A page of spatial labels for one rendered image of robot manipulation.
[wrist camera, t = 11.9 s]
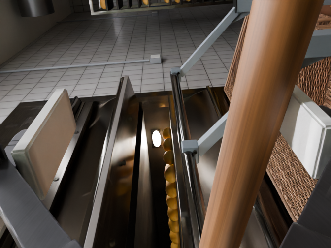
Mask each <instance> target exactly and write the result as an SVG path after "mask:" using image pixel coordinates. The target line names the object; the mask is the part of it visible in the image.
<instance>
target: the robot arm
mask: <svg viewBox="0 0 331 248"><path fill-rule="evenodd" d="M76 128H77V126H76V122H75V118H74V115H73V111H72V107H71V103H70V99H69V96H68V92H67V90H66V89H65V88H62V89H56V90H55V92H54V93H53V94H52V96H51V97H50V99H49V100H48V101H47V103H46V104H45V105H44V107H43V108H42V110H41V111H40V112H39V114H38V115H37V117H36V118H35V120H34V121H33V122H32V124H31V125H30V127H29V128H28V129H25V130H22V131H20V132H19V133H17V134H16V135H15V136H14V137H13V138H12V140H11V142H9V144H8V146H6V148H5V149H4V147H3V145H2V144H1V143H0V216H1V218H2V219H3V221H4V223H5V225H6V227H7V228H8V230H9V232H10V234H11V235H12V237H13V239H14V241H15V243H16V244H17V246H18V248H83V247H82V246H81V244H80V243H79V242H78V241H77V240H76V239H73V240H72V239H71V238H70V237H69V235H68V234H67V233H66V232H65V231H64V229H63V228H62V227H61V226H60V224H59V223H58V222H57V220H56V219H55V218H54V217H53V215H52V214H51V213H50V211H49V210H48V209H47V208H46V206H45V205H44V204H43V202H42V201H41V200H44V198H45V197H46V195H47V193H48V190H49V188H50V186H51V184H52V181H53V179H54V177H55V175H56V173H57V171H58V168H59V166H60V164H61V162H62V159H63V157H64V155H65V153H66V150H67V148H68V146H69V144H70V141H71V139H72V137H73V135H74V132H75V130H76ZM280 132H281V134H282V135H283V137H284V138H285V140H286V141H287V143H288V144H289V145H290V147H291V148H292V150H293V151H294V153H295V154H296V156H297V157H298V159H299V160H300V161H301V163H302V164H303V166H304V167H305V169H306V170H307V172H308V173H309V175H310V176H311V177H312V178H313V179H318V181H317V183H316V185H315V187H314V189H313V191H312V193H311V195H310V197H309V199H308V201H307V203H306V205H305V206H304V208H303V210H302V212H301V214H300V216H299V218H298V220H297V222H293V223H292V225H291V226H290V228H289V230H288V232H287V234H286V236H285V238H284V240H283V241H282V243H281V245H280V247H279V248H331V109H330V108H328V107H326V106H323V105H319V106H318V105H317V104H316V103H315V102H314V101H313V100H311V99H310V98H309V97H308V96H307V95H306V94H305V93H304V92H303V91H302V90H301V89H300V88H299V87H298V86H297V85H295V87H294V90H293V93H292V96H291V99H290V102H289V105H288V108H287V111H286V114H285V116H284V119H283V122H282V125H281V128H280Z"/></svg>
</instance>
